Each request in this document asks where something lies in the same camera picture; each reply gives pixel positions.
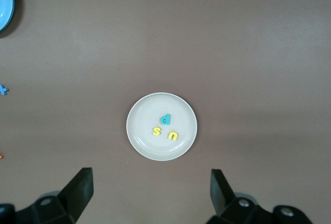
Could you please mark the blue foam plus sign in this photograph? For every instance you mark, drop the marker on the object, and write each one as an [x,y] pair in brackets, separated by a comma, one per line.
[3,89]

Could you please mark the beige brown plate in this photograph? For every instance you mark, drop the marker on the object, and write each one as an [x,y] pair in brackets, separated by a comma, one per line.
[144,107]

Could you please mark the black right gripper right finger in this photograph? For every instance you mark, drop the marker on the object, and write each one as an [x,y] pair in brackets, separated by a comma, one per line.
[225,203]

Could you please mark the teal foam letter d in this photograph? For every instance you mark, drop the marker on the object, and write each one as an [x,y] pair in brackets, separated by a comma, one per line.
[167,120]

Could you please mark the blue plate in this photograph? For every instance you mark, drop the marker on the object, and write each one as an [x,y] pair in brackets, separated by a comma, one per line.
[5,1]

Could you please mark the yellow foam letter s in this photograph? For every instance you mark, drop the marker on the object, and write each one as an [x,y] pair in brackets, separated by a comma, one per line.
[156,131]

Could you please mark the yellow foam letter u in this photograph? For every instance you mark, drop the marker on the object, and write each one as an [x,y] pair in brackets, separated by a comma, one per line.
[170,136]

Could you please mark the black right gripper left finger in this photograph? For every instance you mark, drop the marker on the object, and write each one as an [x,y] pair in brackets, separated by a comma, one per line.
[67,203]

